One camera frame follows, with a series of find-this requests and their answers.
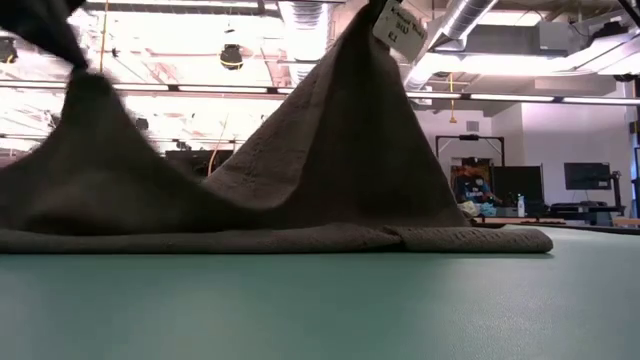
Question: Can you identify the thin yellow cable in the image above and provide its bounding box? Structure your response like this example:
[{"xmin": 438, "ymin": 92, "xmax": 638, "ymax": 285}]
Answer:
[{"xmin": 207, "ymin": 114, "xmax": 230, "ymax": 177}]

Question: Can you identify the grey rectangular air duct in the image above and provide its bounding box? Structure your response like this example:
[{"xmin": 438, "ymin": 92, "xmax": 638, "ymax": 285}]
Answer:
[{"xmin": 462, "ymin": 22, "xmax": 571, "ymax": 56}]

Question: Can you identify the black ceiling dome fixture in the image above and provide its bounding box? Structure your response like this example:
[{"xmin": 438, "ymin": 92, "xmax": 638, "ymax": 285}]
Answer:
[{"xmin": 219, "ymin": 43, "xmax": 245, "ymax": 71}]

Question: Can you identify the green table mat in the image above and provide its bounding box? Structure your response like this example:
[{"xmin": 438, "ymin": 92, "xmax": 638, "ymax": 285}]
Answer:
[{"xmin": 0, "ymin": 224, "xmax": 640, "ymax": 360}]

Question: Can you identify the yellow ceiling cord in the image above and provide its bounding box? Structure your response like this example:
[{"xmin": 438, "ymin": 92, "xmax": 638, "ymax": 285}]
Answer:
[{"xmin": 99, "ymin": 0, "xmax": 109, "ymax": 74}]

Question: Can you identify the grey terry towel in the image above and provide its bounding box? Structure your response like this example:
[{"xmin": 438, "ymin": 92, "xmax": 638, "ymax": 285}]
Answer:
[{"xmin": 0, "ymin": 0, "xmax": 554, "ymax": 255}]

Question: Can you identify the wide corrugated silver duct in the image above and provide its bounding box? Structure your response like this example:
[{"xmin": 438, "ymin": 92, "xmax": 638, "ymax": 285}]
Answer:
[{"xmin": 277, "ymin": 0, "xmax": 335, "ymax": 89}]

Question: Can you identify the long ceiling light bar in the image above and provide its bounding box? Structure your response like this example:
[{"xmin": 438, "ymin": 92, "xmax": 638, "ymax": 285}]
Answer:
[{"xmin": 0, "ymin": 78, "xmax": 640, "ymax": 106}]

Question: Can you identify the light wooden table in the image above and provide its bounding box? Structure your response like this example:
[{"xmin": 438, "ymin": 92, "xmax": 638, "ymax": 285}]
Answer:
[{"xmin": 472, "ymin": 215, "xmax": 566, "ymax": 226}]

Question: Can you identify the black monitor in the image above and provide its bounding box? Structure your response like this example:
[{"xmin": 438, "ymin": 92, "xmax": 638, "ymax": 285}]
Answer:
[
  {"xmin": 492, "ymin": 165, "xmax": 545, "ymax": 204},
  {"xmin": 164, "ymin": 149, "xmax": 235, "ymax": 179},
  {"xmin": 563, "ymin": 162, "xmax": 612, "ymax": 191}
]

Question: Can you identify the black workstation desk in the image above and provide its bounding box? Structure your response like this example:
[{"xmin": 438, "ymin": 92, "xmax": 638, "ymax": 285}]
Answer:
[{"xmin": 542, "ymin": 169, "xmax": 626, "ymax": 227}]

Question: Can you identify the yellow hanging power cord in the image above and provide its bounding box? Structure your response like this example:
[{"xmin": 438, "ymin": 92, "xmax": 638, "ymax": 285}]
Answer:
[{"xmin": 448, "ymin": 72, "xmax": 459, "ymax": 125}]

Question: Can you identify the person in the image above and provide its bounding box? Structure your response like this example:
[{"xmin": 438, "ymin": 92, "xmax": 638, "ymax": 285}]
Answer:
[{"xmin": 452, "ymin": 157, "xmax": 501, "ymax": 219}]

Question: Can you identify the black gantry frame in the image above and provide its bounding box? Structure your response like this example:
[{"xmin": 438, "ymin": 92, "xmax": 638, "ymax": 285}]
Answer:
[{"xmin": 434, "ymin": 133, "xmax": 506, "ymax": 169}]

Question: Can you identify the slim silver spiral duct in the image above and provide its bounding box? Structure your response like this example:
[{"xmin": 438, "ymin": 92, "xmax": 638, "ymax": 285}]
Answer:
[{"xmin": 402, "ymin": 0, "xmax": 501, "ymax": 92}]

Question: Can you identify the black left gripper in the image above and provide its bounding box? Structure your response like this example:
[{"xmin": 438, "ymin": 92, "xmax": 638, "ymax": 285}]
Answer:
[{"xmin": 0, "ymin": 0, "xmax": 90, "ymax": 72}]

